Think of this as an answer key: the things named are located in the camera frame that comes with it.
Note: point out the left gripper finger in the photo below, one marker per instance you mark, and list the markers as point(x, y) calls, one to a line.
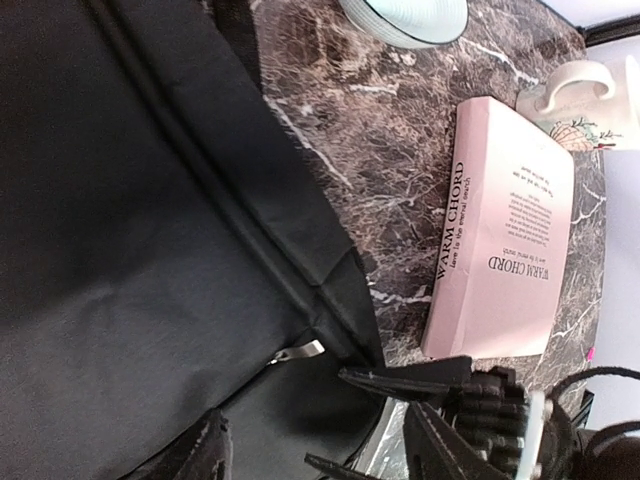
point(435, 451)
point(423, 381)

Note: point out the black student bag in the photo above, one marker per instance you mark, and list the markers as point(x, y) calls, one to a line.
point(177, 293)

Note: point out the pink book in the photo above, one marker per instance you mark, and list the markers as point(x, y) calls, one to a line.
point(504, 245)

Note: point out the cream floral mug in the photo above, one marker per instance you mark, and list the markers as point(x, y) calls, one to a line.
point(587, 105)

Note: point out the celadon bowl centre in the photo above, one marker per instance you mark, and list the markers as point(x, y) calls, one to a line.
point(409, 24)

